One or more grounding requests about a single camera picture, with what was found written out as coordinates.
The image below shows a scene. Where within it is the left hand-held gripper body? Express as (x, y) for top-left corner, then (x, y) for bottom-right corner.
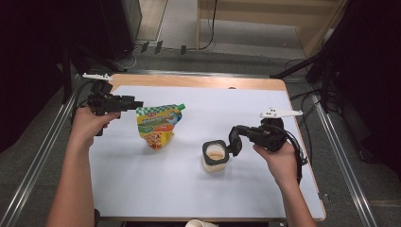
(82, 73), (127, 137)

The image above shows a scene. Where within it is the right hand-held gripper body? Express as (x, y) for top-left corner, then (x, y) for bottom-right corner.
(249, 107), (304, 153)

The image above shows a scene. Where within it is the yellow green spout pouch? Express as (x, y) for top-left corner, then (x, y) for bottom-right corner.
(135, 102), (187, 151)

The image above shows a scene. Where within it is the person's right hand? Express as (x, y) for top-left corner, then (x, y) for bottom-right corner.
(253, 141), (301, 189)

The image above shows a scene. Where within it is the person's left hand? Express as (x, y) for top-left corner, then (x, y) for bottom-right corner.
(69, 106), (121, 148)

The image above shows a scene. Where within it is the black tripod stand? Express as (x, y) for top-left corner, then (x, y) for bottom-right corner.
(269, 0), (351, 114)

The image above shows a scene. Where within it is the black cabinet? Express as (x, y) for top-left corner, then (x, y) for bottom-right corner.
(99, 0), (143, 61)

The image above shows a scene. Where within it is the dark curtain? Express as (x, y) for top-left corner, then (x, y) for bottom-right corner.
(0, 0), (105, 154)
(330, 0), (401, 178)

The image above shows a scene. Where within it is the white cup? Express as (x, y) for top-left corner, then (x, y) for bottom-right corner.
(183, 218), (219, 227)

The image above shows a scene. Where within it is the light wooden shelf unit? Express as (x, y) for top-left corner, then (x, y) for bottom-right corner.
(195, 0), (349, 60)

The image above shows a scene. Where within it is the right hand-held gripper black cable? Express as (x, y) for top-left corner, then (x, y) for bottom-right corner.
(277, 124), (309, 185)

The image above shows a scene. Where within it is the white floor cable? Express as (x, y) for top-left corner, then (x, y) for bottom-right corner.
(112, 46), (140, 71)

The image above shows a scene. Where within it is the tangle of black floor cables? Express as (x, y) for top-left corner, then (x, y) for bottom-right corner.
(283, 57), (343, 159)

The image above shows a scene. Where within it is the metal floor rail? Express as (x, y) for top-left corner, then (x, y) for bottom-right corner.
(0, 74), (82, 227)
(89, 69), (316, 79)
(310, 93), (379, 227)

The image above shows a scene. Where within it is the hanging black cable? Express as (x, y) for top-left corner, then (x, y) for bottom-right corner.
(199, 0), (219, 51)

